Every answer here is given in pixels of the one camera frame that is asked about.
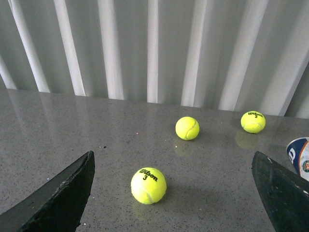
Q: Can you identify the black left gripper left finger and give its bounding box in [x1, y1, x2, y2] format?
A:
[0, 151, 95, 232]

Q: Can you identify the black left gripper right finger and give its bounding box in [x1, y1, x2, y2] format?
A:
[252, 151, 309, 232]

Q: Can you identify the clear Wilson tennis ball can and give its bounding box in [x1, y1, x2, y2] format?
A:
[286, 137, 309, 181]

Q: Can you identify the far yellow Wilson tennis ball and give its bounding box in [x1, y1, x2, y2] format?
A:
[240, 111, 266, 133]

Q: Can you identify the yellow wilson tennis ball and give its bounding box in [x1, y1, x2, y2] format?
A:
[240, 111, 266, 133]
[131, 167, 167, 204]

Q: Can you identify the near yellow Wilson tennis ball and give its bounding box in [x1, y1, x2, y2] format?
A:
[131, 167, 167, 204]

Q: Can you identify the middle yellow tennis ball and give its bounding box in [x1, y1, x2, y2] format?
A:
[175, 116, 200, 141]

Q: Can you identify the white pleated curtain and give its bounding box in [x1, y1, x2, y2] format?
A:
[0, 0, 309, 118]

